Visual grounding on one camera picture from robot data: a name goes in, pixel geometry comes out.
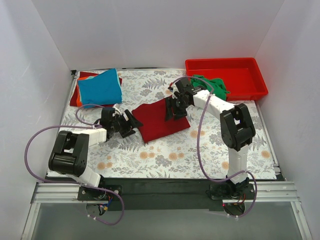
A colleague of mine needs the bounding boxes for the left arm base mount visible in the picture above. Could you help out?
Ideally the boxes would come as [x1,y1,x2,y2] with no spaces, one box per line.
[77,184,123,201]

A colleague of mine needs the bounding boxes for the dark red folded t-shirt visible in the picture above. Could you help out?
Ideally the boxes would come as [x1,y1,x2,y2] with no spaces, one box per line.
[69,71,122,107]

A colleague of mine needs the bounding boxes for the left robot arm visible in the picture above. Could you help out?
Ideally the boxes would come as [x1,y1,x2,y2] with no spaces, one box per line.
[48,107,143,187]

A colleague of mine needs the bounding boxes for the orange folded t-shirt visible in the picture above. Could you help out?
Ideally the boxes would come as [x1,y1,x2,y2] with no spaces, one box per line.
[76,85,82,107]

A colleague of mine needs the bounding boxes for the green t-shirt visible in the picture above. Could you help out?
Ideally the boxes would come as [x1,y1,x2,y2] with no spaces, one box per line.
[190,74,230,101]

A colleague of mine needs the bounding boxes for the red plastic bin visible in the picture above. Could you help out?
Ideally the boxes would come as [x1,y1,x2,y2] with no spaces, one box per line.
[185,57,269,101]

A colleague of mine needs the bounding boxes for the aluminium frame rail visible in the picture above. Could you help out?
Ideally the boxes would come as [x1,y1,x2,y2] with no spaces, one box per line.
[31,181,300,204]

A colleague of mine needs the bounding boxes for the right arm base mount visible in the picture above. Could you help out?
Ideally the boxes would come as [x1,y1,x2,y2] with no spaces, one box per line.
[207,182,255,201]

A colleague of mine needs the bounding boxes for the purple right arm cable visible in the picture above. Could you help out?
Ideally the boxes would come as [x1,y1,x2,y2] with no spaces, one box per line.
[169,76,257,220]

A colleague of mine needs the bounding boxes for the dark red t-shirt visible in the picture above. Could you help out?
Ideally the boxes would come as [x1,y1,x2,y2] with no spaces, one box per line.
[69,71,122,107]
[132,99,190,143]

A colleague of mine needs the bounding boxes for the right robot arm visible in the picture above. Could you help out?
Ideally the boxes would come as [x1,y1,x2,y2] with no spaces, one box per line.
[164,76,256,192]

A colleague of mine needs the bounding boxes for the floral patterned table mat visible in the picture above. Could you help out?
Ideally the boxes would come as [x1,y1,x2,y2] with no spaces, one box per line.
[46,69,278,180]

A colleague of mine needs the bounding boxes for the blue folded t-shirt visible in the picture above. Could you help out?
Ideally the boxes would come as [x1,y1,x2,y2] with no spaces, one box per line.
[77,68,123,108]

